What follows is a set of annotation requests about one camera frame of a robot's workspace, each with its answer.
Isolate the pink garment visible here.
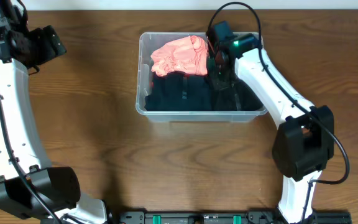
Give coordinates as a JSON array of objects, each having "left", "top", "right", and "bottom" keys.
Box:
[{"left": 150, "top": 35, "right": 208, "bottom": 77}]

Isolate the clear plastic storage bin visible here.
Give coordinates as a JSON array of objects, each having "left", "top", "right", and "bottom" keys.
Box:
[{"left": 135, "top": 32, "right": 267, "bottom": 123}]

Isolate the navy garment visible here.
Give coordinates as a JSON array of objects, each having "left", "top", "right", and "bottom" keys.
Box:
[{"left": 145, "top": 72, "right": 212, "bottom": 111}]

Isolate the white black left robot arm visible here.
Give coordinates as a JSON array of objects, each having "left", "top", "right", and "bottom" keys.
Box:
[{"left": 0, "top": 0, "right": 108, "bottom": 223}]

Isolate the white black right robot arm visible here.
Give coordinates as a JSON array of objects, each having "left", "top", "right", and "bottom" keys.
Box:
[{"left": 206, "top": 22, "right": 334, "bottom": 223}]

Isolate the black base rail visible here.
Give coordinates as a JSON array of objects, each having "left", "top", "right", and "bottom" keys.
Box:
[{"left": 107, "top": 210, "right": 352, "bottom": 224}]

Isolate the black garment with tape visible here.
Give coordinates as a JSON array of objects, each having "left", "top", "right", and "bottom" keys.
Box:
[{"left": 211, "top": 80, "right": 263, "bottom": 111}]

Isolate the dark green garment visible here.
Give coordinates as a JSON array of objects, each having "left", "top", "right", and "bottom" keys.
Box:
[{"left": 206, "top": 58, "right": 219, "bottom": 79}]

